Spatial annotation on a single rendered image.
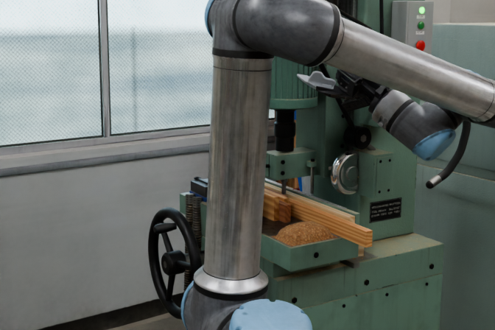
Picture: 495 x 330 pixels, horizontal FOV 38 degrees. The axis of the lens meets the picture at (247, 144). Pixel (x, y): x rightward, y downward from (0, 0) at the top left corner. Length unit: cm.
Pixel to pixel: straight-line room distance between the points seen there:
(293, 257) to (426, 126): 44
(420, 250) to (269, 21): 106
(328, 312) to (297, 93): 58
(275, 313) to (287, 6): 55
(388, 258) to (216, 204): 76
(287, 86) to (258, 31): 67
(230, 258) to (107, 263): 198
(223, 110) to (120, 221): 203
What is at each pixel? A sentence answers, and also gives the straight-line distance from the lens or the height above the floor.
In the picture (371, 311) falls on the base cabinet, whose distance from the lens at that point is 201.
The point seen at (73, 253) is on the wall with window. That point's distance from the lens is 324.
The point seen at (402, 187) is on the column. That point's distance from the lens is 212.
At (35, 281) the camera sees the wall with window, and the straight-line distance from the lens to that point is 322.
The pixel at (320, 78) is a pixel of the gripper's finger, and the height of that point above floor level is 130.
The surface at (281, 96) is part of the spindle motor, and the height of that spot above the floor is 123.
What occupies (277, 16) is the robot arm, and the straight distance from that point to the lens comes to 119.
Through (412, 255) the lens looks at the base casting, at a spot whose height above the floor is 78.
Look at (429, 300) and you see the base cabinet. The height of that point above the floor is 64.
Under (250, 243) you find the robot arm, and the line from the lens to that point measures 138.
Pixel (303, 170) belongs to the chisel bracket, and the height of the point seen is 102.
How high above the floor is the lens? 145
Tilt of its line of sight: 11 degrees down
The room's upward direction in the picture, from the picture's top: straight up
